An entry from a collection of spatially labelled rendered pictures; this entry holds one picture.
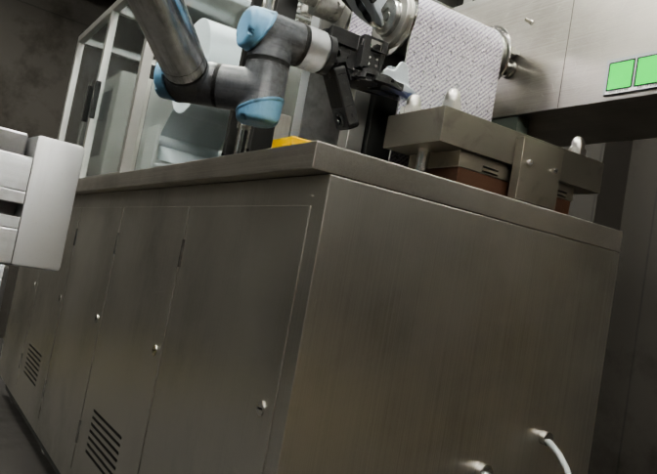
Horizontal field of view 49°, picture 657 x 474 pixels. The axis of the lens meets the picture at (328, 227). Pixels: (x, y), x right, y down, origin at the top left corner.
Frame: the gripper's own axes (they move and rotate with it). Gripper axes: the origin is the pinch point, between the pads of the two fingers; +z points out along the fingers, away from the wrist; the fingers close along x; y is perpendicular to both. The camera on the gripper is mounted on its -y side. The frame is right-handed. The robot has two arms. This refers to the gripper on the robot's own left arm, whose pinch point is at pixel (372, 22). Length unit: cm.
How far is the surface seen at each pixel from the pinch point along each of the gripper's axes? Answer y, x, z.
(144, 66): -10, 96, -15
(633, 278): 81, 52, 144
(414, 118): -16.3, -18.4, 13.7
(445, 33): 8.7, -6.7, 9.3
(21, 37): 39, 390, -64
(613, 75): 19.6, -29.0, 30.4
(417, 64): -0.8, -6.7, 10.4
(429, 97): -2.3, -6.7, 16.8
